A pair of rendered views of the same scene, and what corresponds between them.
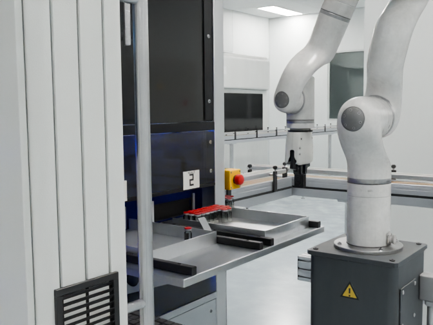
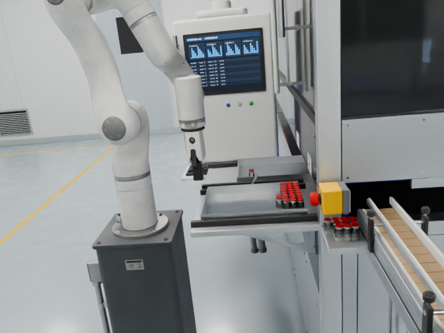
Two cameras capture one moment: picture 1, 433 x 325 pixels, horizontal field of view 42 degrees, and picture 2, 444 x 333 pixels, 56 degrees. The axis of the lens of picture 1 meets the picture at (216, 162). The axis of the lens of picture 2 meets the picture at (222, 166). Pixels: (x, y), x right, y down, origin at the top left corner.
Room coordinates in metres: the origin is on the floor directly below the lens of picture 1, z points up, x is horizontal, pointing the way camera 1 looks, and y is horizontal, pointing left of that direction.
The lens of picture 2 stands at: (2.86, -0.87, 1.45)
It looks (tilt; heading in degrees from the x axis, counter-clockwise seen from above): 17 degrees down; 148
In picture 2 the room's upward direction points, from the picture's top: 5 degrees counter-clockwise
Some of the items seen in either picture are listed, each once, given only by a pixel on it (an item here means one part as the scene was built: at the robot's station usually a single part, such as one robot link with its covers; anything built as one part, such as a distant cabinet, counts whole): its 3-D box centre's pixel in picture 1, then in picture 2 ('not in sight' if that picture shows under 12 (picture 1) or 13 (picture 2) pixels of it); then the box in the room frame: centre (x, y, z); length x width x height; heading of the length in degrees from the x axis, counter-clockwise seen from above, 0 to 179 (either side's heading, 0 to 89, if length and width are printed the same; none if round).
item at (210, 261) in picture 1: (197, 239); (262, 190); (1.65, 0.06, 0.87); 0.70 x 0.48 x 0.02; 143
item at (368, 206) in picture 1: (368, 214); (136, 201); (1.59, -0.43, 0.95); 0.19 x 0.19 x 0.18
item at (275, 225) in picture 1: (240, 222); (253, 201); (1.77, -0.07, 0.90); 0.34 x 0.26 x 0.04; 53
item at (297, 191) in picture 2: (202, 215); (298, 196); (1.86, 0.05, 0.90); 0.18 x 0.02 x 0.05; 143
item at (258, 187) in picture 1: (240, 186); (425, 275); (2.42, -0.10, 0.92); 0.69 x 0.16 x 0.16; 143
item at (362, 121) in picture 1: (365, 140); (129, 137); (1.56, -0.41, 1.16); 0.19 x 0.12 x 0.24; 143
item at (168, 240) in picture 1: (139, 238); (277, 169); (1.56, 0.22, 0.90); 0.34 x 0.26 x 0.04; 53
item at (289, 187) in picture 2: (207, 215); (291, 197); (1.85, 0.03, 0.90); 0.18 x 0.02 x 0.05; 143
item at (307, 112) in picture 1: (299, 97); (189, 96); (1.72, -0.25, 1.28); 0.09 x 0.08 x 0.13; 143
